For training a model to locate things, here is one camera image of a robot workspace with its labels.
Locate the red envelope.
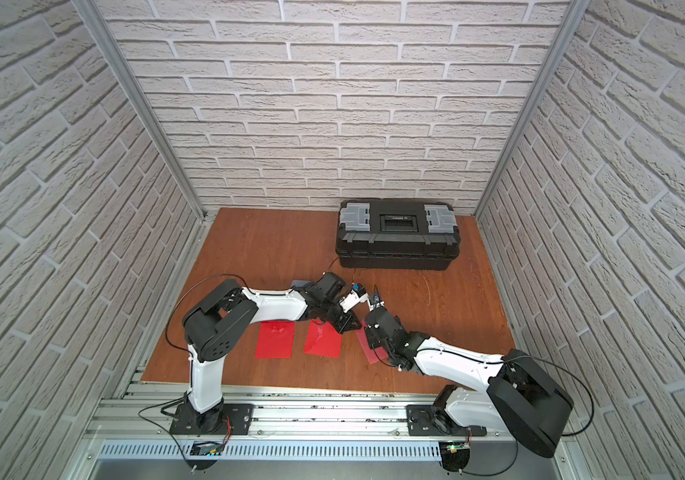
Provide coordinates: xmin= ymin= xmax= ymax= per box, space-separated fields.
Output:
xmin=304 ymin=322 xmax=342 ymax=358
xmin=254 ymin=321 xmax=296 ymax=359
xmin=354 ymin=327 xmax=387 ymax=364

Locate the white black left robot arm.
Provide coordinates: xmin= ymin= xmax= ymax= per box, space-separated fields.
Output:
xmin=170 ymin=272 xmax=368 ymax=435

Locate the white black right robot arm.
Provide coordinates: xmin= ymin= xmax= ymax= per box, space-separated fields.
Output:
xmin=365 ymin=305 xmax=574 ymax=458

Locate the grey hole punch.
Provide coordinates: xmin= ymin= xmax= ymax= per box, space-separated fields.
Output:
xmin=290 ymin=280 xmax=312 ymax=289

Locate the black plastic toolbox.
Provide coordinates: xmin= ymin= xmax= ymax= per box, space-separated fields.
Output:
xmin=336 ymin=198 xmax=461 ymax=271

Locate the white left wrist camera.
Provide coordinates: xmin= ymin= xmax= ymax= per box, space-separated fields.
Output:
xmin=338 ymin=283 xmax=368 ymax=313

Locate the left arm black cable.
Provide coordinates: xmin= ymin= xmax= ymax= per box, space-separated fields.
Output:
xmin=137 ymin=256 xmax=343 ymax=472

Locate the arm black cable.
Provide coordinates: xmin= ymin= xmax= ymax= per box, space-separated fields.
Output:
xmin=137 ymin=256 xmax=343 ymax=472
xmin=365 ymin=284 xmax=596 ymax=478

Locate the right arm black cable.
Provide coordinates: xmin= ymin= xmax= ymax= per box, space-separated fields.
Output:
xmin=365 ymin=284 xmax=596 ymax=478

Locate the aluminium right corner post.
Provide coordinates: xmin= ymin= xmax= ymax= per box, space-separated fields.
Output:
xmin=473 ymin=0 xmax=590 ymax=219

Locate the aluminium corner post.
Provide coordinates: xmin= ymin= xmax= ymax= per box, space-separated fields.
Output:
xmin=473 ymin=0 xmax=590 ymax=219
xmin=74 ymin=0 xmax=206 ymax=221

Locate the aluminium left corner post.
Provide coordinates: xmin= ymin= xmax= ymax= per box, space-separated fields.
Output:
xmin=74 ymin=0 xmax=206 ymax=221

